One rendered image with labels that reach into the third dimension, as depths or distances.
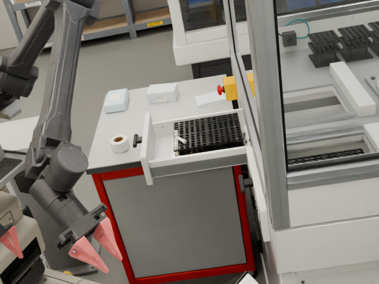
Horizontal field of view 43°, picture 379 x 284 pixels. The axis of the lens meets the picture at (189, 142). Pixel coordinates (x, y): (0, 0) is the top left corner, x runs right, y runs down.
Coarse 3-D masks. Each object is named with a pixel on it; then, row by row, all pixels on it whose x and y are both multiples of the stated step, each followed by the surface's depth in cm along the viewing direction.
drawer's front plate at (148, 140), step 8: (144, 120) 165; (144, 128) 160; (152, 128) 169; (144, 136) 156; (152, 136) 166; (144, 144) 152; (152, 144) 164; (144, 152) 148; (152, 152) 161; (144, 160) 146; (144, 168) 148; (152, 184) 151
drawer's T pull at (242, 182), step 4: (240, 176) 132; (240, 180) 130; (244, 180) 130; (248, 180) 130; (252, 180) 130; (240, 184) 129; (244, 184) 129; (248, 184) 129; (252, 184) 129; (240, 188) 129; (244, 188) 127; (244, 192) 127
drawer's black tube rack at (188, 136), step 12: (192, 120) 165; (204, 120) 164; (216, 120) 162; (228, 120) 161; (180, 132) 160; (192, 132) 158; (204, 132) 158; (216, 132) 156; (228, 132) 154; (240, 132) 153; (180, 144) 153; (192, 144) 153; (204, 144) 152; (216, 144) 150; (228, 144) 154; (240, 144) 154
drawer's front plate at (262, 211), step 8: (248, 152) 138; (248, 160) 136; (256, 168) 131; (256, 176) 128; (256, 184) 125; (256, 192) 123; (256, 200) 127; (264, 200) 120; (264, 208) 117; (264, 216) 118; (264, 224) 119; (264, 232) 120; (264, 240) 122
